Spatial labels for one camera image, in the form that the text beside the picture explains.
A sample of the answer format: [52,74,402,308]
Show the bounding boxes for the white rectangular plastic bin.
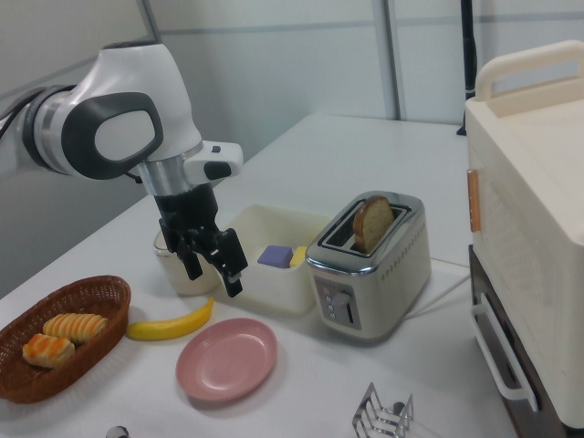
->
[214,203,334,317]

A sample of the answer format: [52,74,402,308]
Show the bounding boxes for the grey wall partition post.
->
[380,0,408,122]

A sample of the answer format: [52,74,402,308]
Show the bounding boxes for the ridged bread roll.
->
[42,312,110,345]

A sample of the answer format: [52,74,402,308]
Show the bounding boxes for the toasted bread slice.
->
[352,195,396,255]

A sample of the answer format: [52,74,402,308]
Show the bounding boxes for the cream two-slot toaster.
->
[304,190,433,345]

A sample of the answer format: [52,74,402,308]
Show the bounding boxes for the metal toast rack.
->
[351,381,415,438]

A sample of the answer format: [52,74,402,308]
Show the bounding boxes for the glazed bread pastry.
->
[22,333,76,370]

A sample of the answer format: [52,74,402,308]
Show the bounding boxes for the cream cup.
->
[151,230,221,297]

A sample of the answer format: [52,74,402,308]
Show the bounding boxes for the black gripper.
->
[153,182,249,298]

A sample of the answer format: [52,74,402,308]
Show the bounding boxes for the white toaster power cable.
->
[405,272,472,321]

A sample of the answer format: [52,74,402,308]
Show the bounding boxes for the yellow banana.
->
[125,296,215,341]

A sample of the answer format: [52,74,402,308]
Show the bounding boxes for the pink plate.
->
[175,318,279,403]

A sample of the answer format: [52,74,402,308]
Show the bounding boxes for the brown wicker basket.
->
[0,274,133,405]

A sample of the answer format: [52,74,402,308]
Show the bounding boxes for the cream oven appliance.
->
[464,39,584,438]

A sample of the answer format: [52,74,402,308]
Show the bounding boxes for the purple block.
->
[256,245,294,269]

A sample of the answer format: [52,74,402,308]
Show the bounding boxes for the black vertical pole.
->
[456,0,478,137]

